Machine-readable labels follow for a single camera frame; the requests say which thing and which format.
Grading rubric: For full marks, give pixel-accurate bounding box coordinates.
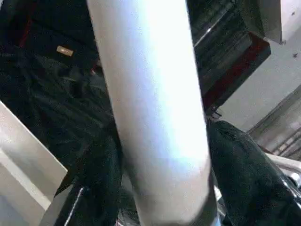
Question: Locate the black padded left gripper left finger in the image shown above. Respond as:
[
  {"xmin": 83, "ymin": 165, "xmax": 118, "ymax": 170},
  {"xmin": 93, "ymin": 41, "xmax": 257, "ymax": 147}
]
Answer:
[{"xmin": 55, "ymin": 137, "xmax": 140, "ymax": 226}]

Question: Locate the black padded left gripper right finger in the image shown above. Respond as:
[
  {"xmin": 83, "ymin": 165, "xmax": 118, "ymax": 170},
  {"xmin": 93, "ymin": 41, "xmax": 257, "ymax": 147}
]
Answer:
[{"xmin": 206, "ymin": 120, "xmax": 301, "ymax": 226}]

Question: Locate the white plastic table top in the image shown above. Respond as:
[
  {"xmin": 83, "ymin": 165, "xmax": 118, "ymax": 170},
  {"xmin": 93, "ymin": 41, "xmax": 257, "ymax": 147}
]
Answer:
[{"xmin": 0, "ymin": 100, "xmax": 69, "ymax": 226}]

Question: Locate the white plastic table leg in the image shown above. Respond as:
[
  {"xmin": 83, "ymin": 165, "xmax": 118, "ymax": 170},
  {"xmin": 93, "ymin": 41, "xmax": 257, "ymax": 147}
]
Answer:
[{"xmin": 86, "ymin": 0, "xmax": 215, "ymax": 226}]

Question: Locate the black case red trim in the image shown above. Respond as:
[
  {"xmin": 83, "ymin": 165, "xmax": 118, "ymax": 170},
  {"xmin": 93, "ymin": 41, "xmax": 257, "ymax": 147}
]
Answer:
[{"xmin": 188, "ymin": 0, "xmax": 273, "ymax": 114}]

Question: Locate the small tan label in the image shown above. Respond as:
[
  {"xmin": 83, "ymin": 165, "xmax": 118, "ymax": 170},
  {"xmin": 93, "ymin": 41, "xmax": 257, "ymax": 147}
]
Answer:
[{"xmin": 55, "ymin": 45, "xmax": 74, "ymax": 57}]

